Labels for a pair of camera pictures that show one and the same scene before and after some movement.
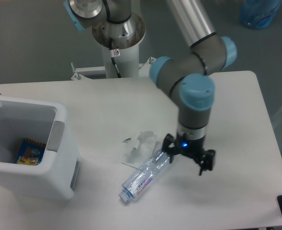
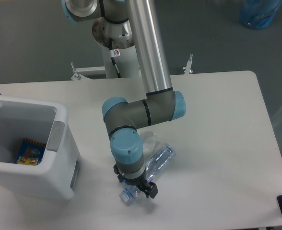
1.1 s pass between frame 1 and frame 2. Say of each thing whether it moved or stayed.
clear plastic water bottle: stayed
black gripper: moved
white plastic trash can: stayed
